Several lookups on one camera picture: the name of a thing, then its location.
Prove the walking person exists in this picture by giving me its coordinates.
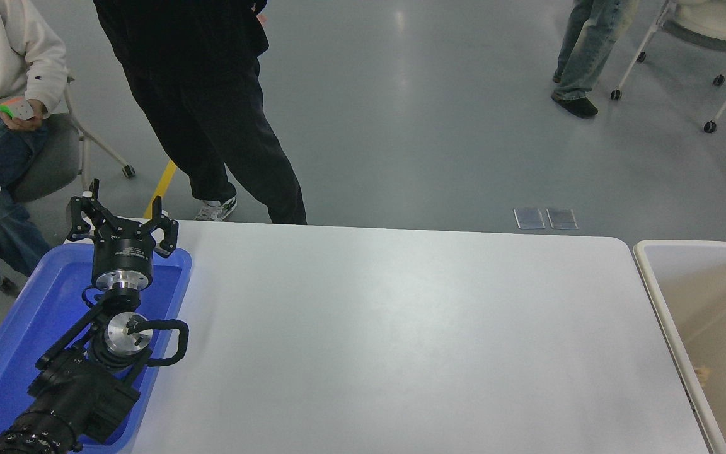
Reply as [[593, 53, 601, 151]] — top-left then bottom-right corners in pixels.
[[551, 0, 641, 120]]

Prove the clear floor plate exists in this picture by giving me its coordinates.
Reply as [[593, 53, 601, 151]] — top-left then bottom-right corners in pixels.
[[546, 207, 579, 230], [513, 207, 546, 230]]

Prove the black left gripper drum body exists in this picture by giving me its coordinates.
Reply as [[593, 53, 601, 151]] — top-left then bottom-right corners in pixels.
[[91, 224, 156, 281]]

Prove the seated person's left hand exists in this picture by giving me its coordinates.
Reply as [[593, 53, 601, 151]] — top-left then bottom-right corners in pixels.
[[0, 99, 49, 132]]

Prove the seated person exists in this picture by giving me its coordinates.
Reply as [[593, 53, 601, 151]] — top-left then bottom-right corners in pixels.
[[0, 0, 69, 305]]

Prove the blue plastic tray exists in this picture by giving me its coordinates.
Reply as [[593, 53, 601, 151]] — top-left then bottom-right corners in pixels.
[[0, 243, 193, 454]]

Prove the grey wheeled chair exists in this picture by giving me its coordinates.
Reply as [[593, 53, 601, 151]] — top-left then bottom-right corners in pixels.
[[9, 79, 137, 199]]

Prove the white wheeled chair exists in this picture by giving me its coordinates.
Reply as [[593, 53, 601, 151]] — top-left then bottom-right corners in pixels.
[[610, 0, 726, 134]]

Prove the colourful puzzle cube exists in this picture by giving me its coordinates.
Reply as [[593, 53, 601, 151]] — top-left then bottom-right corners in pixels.
[[0, 96, 37, 121]]

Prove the large pale bin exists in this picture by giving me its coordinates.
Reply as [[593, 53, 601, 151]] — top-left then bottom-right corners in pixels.
[[633, 238, 726, 454]]

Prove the standing person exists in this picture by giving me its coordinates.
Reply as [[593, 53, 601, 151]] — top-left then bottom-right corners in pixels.
[[92, 0, 308, 226]]

